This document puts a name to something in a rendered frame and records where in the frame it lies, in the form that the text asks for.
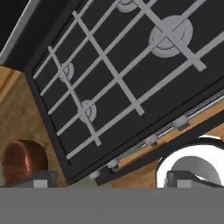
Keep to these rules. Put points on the black hob with grey grates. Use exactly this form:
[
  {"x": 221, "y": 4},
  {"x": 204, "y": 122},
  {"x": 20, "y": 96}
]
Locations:
[{"x": 131, "y": 96}]

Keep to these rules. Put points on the white round thing black rim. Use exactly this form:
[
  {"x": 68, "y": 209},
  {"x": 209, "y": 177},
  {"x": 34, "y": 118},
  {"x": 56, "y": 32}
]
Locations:
[{"x": 192, "y": 150}]

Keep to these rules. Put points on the grey hob knob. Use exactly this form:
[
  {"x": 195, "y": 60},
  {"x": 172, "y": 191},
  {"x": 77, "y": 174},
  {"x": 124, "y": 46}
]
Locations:
[
  {"x": 113, "y": 164},
  {"x": 180, "y": 122},
  {"x": 152, "y": 140},
  {"x": 95, "y": 175}
]

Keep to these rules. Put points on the copper brown round object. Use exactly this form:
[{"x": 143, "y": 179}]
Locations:
[{"x": 23, "y": 159}]

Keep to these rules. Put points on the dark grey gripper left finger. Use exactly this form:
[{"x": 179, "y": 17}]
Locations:
[{"x": 43, "y": 176}]

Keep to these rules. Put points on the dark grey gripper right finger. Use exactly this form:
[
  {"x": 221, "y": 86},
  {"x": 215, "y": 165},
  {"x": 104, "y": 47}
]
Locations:
[{"x": 180, "y": 175}]

